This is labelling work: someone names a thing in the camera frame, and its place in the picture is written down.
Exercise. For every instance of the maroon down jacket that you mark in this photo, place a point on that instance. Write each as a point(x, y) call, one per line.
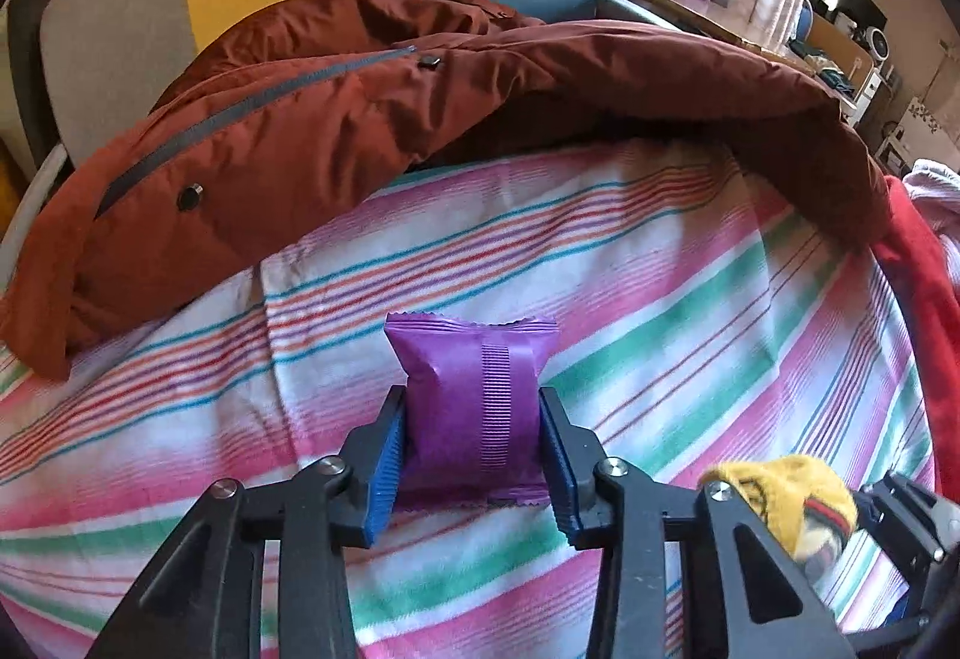
point(301, 111)

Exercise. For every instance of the light pink knit garment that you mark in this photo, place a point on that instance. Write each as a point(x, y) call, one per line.
point(934, 189)

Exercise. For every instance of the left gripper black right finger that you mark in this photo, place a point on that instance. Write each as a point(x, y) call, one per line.
point(569, 455)

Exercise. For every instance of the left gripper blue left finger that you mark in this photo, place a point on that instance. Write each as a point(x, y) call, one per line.
point(375, 454)

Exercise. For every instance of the wooden window shelf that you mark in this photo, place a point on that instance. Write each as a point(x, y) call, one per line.
point(714, 21)

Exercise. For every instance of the black rolled mat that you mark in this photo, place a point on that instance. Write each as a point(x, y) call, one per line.
point(25, 18)

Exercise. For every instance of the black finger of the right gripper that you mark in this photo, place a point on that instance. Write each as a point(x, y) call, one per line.
point(909, 524)

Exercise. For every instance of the striped pink green bedspread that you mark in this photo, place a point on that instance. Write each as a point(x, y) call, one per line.
point(700, 318)

